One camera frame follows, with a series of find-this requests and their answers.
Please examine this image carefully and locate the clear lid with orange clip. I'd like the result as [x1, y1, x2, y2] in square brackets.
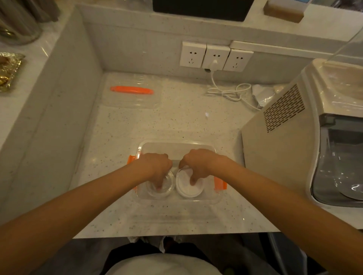
[102, 76, 162, 110]

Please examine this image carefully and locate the glass jar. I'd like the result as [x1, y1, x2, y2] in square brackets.
[0, 0, 61, 46]

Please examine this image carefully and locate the person's left hand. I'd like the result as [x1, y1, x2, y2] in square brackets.
[137, 153, 173, 190]

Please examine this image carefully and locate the clear container with orange clips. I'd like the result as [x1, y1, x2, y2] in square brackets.
[127, 140, 228, 205]

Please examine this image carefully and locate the crumpled clear plastic wrapper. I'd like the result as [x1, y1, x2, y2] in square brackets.
[252, 84, 285, 108]

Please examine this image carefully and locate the small white round cup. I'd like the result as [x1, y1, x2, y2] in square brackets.
[175, 167, 205, 198]

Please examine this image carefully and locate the white wall socket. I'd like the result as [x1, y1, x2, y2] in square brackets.
[179, 41, 207, 69]
[202, 44, 231, 71]
[223, 48, 254, 72]

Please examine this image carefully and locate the white plug with cable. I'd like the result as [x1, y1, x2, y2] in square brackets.
[206, 60, 262, 111]

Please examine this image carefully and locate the beige countertop appliance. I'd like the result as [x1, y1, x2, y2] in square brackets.
[241, 58, 363, 230]

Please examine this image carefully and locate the white cable duct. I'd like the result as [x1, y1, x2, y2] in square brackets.
[229, 40, 334, 59]

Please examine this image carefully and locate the brown wooden block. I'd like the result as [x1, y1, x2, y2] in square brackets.
[263, 0, 306, 24]

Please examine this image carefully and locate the gold tray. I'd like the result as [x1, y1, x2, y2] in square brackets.
[0, 52, 26, 93]

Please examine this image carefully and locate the person's right hand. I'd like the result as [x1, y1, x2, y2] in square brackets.
[179, 149, 225, 186]

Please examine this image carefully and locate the person's white shirt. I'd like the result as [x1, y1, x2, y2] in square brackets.
[104, 253, 222, 275]

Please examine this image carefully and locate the small clear round cup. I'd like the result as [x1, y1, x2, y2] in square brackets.
[144, 169, 176, 199]

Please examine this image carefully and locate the person's right forearm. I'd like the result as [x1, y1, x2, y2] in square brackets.
[214, 156, 363, 275]

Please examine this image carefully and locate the person's left forearm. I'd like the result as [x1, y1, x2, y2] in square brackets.
[0, 159, 145, 275]

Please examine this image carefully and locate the black appliance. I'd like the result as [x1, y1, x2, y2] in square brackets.
[152, 0, 255, 22]

